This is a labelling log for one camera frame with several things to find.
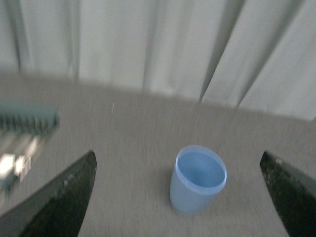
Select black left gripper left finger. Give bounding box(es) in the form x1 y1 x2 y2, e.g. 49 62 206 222
0 151 97 237

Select green dish rack holder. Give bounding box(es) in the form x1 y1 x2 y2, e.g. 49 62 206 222
0 100 59 196

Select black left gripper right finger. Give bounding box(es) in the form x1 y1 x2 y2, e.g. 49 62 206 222
260 151 316 237

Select white curtain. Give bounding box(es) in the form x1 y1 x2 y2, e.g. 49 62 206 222
0 0 316 120

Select light blue plastic cup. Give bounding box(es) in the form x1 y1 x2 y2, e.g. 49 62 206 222
170 145 227 214

